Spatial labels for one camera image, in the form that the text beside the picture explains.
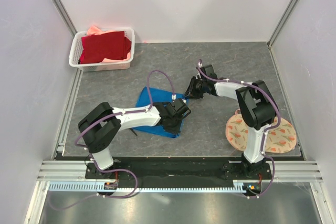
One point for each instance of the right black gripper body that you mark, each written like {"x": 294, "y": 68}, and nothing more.
{"x": 199, "y": 88}

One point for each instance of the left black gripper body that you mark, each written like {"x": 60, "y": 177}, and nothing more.
{"x": 174, "y": 126}

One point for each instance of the blue cloth napkin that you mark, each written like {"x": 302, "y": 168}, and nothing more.
{"x": 160, "y": 99}

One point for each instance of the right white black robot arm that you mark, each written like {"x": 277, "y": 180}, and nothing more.
{"x": 257, "y": 107}

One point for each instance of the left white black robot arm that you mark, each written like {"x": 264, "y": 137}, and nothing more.
{"x": 103, "y": 123}

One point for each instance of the red cloth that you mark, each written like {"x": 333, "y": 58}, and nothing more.
{"x": 111, "y": 46}

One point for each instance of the floral round pot holder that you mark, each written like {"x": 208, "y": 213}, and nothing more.
{"x": 281, "y": 139}

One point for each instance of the pink cloth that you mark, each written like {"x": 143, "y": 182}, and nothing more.
{"x": 94, "y": 30}

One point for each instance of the white plastic basket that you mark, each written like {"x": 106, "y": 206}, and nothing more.
{"x": 76, "y": 51}

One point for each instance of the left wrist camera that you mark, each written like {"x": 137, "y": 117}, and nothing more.
{"x": 178, "y": 109}

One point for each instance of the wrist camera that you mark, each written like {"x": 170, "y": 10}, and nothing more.
{"x": 206, "y": 72}
{"x": 178, "y": 109}

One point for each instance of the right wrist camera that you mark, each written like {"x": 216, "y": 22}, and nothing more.
{"x": 206, "y": 72}

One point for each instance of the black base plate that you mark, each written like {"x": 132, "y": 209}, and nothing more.
{"x": 224, "y": 167}

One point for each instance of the grey slotted cable duct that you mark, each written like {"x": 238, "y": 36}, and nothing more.
{"x": 104, "y": 187}

